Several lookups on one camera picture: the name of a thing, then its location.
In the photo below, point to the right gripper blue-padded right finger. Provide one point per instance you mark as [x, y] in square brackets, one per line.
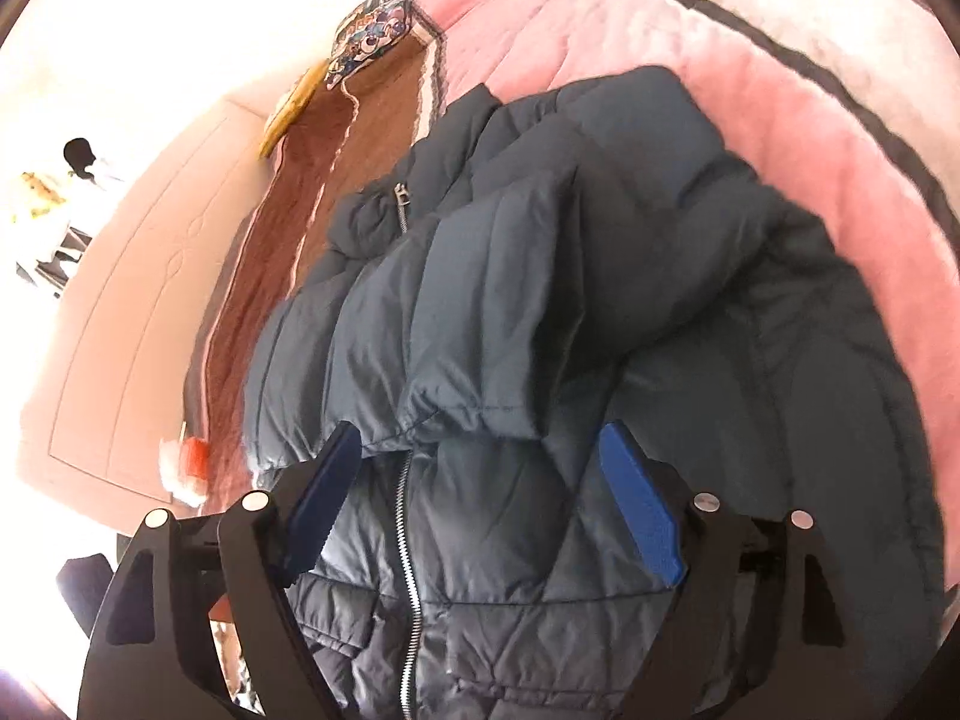
[756, 628]

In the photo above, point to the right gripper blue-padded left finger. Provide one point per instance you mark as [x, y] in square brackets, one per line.
[151, 652]

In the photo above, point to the dark teal quilted puffer jacket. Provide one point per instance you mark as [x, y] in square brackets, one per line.
[526, 274]

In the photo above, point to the orange and white package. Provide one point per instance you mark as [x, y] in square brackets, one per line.
[185, 468]

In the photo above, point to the pink upholstered headboard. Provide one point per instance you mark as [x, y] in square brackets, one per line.
[127, 323]

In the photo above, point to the yellow pillow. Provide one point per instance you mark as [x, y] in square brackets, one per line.
[290, 106]

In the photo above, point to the brown and pink striped blanket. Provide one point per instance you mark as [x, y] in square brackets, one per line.
[849, 107]

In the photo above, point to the colourful cartoon print pillow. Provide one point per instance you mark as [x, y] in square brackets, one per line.
[372, 29]

